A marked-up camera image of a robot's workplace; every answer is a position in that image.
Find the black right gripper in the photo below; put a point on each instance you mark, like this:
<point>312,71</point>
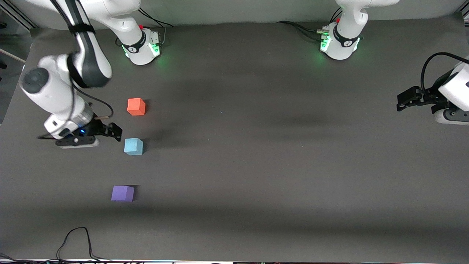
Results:
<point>97,128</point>

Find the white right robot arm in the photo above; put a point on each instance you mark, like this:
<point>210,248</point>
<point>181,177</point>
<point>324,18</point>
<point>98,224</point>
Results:
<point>55,88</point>

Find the purple foam block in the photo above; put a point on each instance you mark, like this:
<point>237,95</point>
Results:
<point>122,193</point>

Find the light blue foam block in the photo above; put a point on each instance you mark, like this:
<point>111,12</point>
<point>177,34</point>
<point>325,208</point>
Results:
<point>133,146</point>

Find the orange foam block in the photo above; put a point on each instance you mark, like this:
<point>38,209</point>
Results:
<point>136,106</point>

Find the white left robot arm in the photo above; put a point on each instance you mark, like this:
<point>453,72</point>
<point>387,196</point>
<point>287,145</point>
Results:
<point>346,40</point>

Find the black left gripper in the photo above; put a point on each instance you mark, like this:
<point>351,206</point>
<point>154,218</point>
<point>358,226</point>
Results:
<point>434,96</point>

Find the aluminium frame rail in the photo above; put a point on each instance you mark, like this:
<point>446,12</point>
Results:
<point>465,14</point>
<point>20,16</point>

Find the dark grey table mat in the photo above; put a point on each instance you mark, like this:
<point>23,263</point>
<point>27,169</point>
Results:
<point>256,165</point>

